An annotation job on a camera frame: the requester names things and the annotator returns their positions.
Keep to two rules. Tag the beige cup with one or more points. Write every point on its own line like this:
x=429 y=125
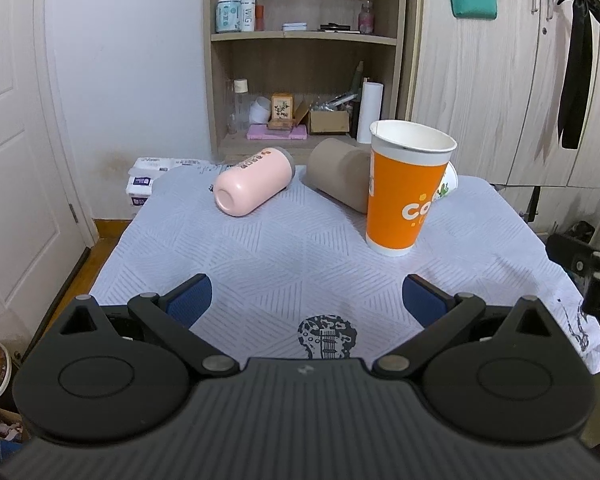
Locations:
x=337 y=170

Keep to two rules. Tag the tall white bottle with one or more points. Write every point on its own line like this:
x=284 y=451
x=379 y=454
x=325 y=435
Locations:
x=248 y=10

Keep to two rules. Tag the flat black item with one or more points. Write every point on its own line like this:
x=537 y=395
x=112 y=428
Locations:
x=335 y=27

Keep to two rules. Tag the white door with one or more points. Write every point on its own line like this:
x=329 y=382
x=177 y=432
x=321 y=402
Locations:
x=15 y=135

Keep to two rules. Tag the pink jar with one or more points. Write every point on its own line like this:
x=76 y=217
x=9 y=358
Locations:
x=366 y=19

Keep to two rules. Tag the white tissue pack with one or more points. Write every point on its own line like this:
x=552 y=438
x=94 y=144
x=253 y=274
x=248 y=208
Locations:
x=141 y=189
x=155 y=164

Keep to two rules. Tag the orange paper cup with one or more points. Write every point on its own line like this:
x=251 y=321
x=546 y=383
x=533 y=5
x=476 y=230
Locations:
x=400 y=195

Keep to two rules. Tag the light wooden wardrobe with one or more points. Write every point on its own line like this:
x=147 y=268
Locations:
x=505 y=85

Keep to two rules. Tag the clear bottle with white cap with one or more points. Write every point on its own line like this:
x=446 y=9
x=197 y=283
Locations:
x=240 y=105

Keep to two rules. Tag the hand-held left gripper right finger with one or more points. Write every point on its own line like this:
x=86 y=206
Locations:
x=422 y=300

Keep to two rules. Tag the flat white tin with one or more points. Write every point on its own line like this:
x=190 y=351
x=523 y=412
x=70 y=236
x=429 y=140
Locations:
x=295 y=26

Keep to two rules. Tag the white floral paper cup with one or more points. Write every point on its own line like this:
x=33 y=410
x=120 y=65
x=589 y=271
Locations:
x=448 y=182

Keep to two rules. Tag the small orange bottle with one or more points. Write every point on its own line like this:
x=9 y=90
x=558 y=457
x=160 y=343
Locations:
x=260 y=17

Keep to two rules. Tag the pink bottle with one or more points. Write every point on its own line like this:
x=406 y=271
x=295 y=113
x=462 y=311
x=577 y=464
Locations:
x=252 y=180

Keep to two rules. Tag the black ribbon bow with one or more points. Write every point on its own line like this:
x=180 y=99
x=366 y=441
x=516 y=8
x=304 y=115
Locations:
x=577 y=70

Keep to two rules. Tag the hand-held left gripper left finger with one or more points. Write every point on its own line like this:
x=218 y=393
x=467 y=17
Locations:
x=192 y=300

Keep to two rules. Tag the teal jar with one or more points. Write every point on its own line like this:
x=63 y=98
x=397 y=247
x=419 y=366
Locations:
x=227 y=16

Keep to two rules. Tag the open cardboard box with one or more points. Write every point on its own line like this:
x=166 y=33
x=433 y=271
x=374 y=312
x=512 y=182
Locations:
x=327 y=121

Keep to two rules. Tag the wooden floral box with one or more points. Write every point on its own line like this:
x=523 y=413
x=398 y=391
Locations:
x=281 y=109

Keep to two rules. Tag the white paper towel roll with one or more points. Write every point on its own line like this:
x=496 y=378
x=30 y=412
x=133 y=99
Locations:
x=370 y=110

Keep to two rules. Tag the white patterned tablecloth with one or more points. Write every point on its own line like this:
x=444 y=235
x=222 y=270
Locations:
x=290 y=245

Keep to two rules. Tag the black stand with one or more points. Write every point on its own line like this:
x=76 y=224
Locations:
x=587 y=260

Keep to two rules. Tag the brown cardboard box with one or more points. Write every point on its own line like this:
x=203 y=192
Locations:
x=0 y=430

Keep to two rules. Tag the flat pink box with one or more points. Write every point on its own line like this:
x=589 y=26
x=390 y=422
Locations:
x=275 y=133

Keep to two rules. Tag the wooden bookshelf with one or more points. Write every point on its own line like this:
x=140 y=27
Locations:
x=305 y=60

